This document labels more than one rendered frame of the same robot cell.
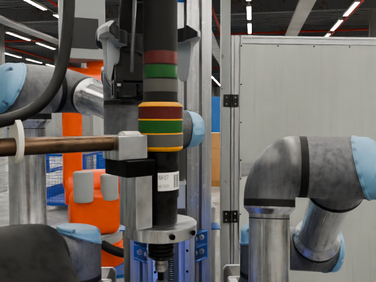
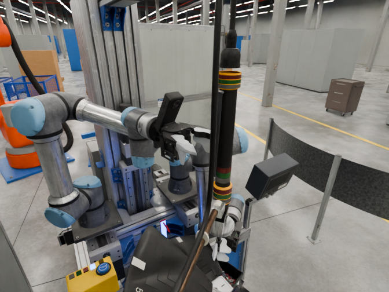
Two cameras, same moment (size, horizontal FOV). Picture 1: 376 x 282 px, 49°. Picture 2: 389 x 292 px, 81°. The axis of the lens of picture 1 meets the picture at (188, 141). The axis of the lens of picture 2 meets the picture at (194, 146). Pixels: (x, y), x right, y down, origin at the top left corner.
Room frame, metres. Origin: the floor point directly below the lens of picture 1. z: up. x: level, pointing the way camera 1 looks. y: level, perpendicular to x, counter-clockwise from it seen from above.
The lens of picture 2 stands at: (0.06, 0.29, 1.86)
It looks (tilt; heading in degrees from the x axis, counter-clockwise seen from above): 25 degrees down; 331
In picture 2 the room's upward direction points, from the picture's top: straight up
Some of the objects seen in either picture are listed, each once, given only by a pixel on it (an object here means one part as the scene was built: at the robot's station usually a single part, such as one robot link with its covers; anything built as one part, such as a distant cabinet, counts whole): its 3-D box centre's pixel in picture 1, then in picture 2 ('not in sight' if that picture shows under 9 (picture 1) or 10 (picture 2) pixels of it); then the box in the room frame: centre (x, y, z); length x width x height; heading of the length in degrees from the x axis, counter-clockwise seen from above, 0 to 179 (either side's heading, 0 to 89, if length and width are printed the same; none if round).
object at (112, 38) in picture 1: (109, 53); (183, 153); (0.47, 0.09, 1.63); 0.09 x 0.03 x 0.06; 173
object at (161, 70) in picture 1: (160, 73); (223, 172); (0.40, 0.03, 1.60); 0.03 x 0.03 x 0.01
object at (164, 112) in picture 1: (160, 112); (222, 186); (0.40, 0.03, 1.56); 0.04 x 0.04 x 0.01
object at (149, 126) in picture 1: (160, 126); (221, 191); (0.40, 0.03, 1.54); 0.04 x 0.04 x 0.01
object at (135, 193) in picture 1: (152, 184); (219, 213); (0.39, 0.03, 1.49); 0.09 x 0.07 x 0.10; 130
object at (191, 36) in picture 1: (183, 56); (208, 142); (0.49, 0.01, 1.63); 0.09 x 0.03 x 0.06; 36
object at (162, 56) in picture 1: (160, 59); (223, 167); (0.40, 0.03, 1.61); 0.03 x 0.03 x 0.01
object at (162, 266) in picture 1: (161, 258); not in sight; (0.40, 0.03, 1.41); 0.01 x 0.01 x 0.02
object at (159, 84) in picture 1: (160, 86); (223, 176); (0.40, 0.03, 1.58); 0.03 x 0.03 x 0.01
